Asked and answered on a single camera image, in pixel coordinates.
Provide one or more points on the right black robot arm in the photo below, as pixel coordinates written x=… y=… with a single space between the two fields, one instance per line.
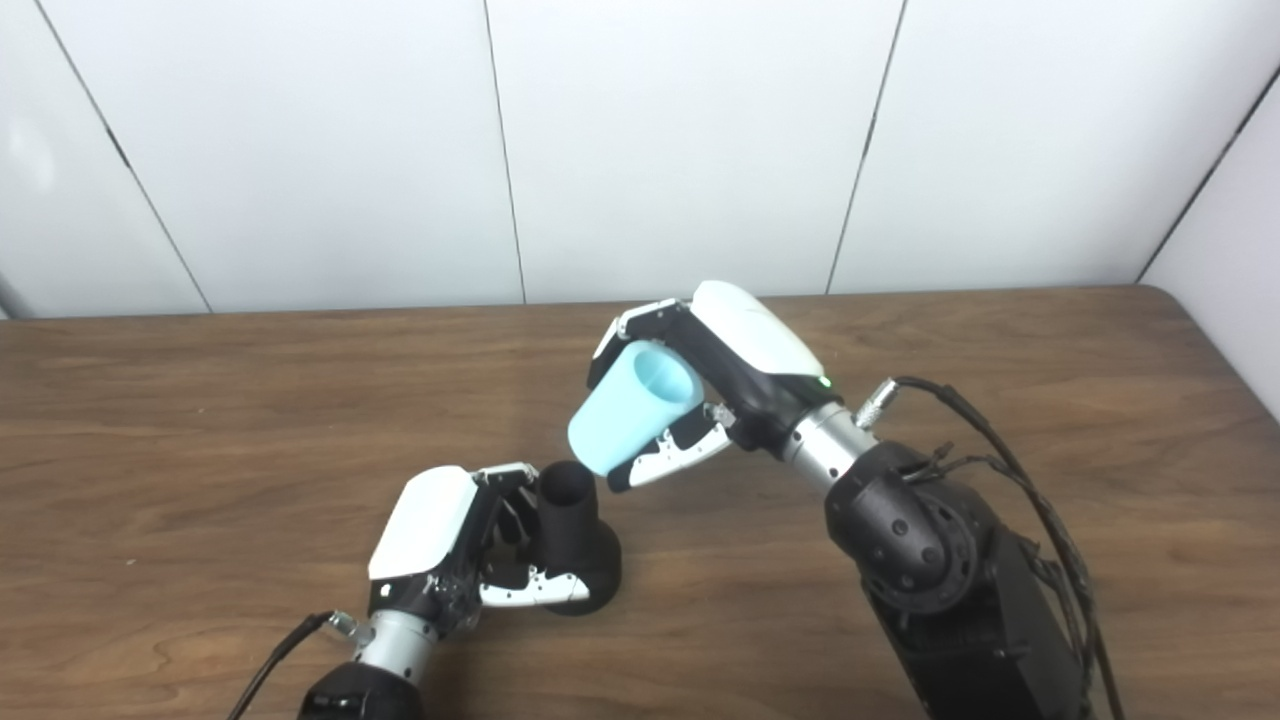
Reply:
x=940 y=580

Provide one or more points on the black funnel-shaped nozzle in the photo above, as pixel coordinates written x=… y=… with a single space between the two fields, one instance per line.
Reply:
x=580 y=550

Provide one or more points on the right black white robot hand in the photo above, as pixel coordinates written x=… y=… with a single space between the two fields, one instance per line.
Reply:
x=750 y=345

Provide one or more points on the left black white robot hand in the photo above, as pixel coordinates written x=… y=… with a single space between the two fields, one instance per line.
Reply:
x=420 y=525

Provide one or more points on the light blue cylinder cup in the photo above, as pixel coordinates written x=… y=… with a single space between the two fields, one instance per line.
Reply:
x=625 y=415

